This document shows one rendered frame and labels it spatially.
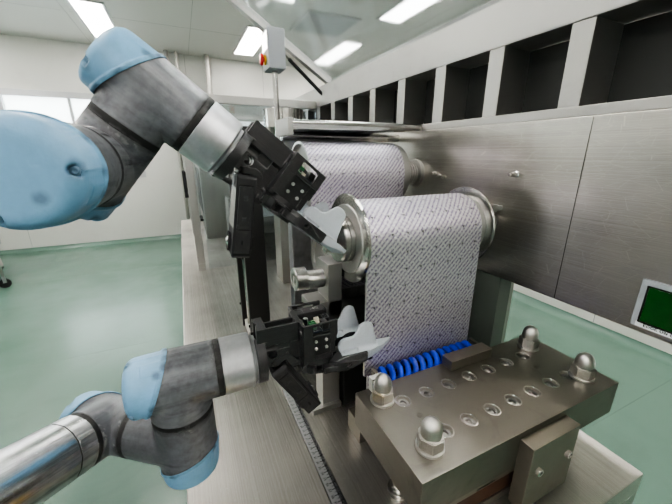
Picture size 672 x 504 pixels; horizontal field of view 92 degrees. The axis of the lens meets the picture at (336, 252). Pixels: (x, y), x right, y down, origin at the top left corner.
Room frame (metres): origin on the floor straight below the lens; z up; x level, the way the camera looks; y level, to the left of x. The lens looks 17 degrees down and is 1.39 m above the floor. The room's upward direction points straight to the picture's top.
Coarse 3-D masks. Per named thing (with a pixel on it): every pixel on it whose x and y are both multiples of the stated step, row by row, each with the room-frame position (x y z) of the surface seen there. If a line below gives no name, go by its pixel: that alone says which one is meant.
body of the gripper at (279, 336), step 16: (304, 304) 0.46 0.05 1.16; (320, 304) 0.46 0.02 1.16; (256, 320) 0.40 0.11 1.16; (288, 320) 0.41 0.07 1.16; (304, 320) 0.42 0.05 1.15; (320, 320) 0.41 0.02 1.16; (336, 320) 0.40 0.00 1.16; (256, 336) 0.38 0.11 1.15; (272, 336) 0.38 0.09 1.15; (288, 336) 0.39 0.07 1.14; (304, 336) 0.38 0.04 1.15; (320, 336) 0.39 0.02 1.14; (336, 336) 0.42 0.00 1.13; (256, 352) 0.37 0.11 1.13; (272, 352) 0.39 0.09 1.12; (288, 352) 0.40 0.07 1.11; (304, 352) 0.38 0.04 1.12; (320, 352) 0.41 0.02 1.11; (336, 352) 0.42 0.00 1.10; (304, 368) 0.39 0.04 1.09; (320, 368) 0.40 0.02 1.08
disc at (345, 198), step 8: (336, 200) 0.55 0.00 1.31; (344, 200) 0.52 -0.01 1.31; (352, 200) 0.50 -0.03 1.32; (360, 208) 0.48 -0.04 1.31; (360, 216) 0.48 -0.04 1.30; (360, 224) 0.48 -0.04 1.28; (368, 224) 0.46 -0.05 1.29; (368, 232) 0.46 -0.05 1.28; (368, 240) 0.45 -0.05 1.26; (368, 248) 0.45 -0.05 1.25; (368, 256) 0.45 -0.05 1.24; (360, 264) 0.47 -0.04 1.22; (368, 264) 0.46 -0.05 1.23; (344, 272) 0.52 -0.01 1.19; (360, 272) 0.47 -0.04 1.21; (352, 280) 0.50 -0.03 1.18; (360, 280) 0.48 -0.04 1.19
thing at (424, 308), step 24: (432, 264) 0.52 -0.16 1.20; (456, 264) 0.54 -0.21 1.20; (384, 288) 0.48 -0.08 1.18; (408, 288) 0.50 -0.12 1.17; (432, 288) 0.52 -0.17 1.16; (456, 288) 0.54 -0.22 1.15; (384, 312) 0.48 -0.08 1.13; (408, 312) 0.50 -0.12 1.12; (432, 312) 0.52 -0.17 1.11; (456, 312) 0.55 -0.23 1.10; (384, 336) 0.48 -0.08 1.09; (408, 336) 0.50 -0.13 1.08; (432, 336) 0.52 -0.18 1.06; (456, 336) 0.55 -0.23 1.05; (384, 360) 0.48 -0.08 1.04
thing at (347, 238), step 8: (344, 224) 0.49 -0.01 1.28; (352, 224) 0.50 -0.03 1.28; (344, 232) 0.48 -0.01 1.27; (352, 232) 0.49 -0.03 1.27; (344, 240) 0.48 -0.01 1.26; (352, 240) 0.48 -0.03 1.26; (344, 248) 0.48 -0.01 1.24; (352, 248) 0.48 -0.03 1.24; (336, 256) 0.51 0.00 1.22; (344, 256) 0.48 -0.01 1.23; (352, 256) 0.49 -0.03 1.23
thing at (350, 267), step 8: (344, 208) 0.52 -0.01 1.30; (352, 208) 0.50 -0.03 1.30; (480, 208) 0.59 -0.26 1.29; (352, 216) 0.49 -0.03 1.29; (360, 232) 0.47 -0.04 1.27; (360, 240) 0.47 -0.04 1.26; (360, 248) 0.47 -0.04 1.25; (360, 256) 0.47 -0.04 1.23; (344, 264) 0.52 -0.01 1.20; (352, 264) 0.49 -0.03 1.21; (352, 272) 0.49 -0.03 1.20
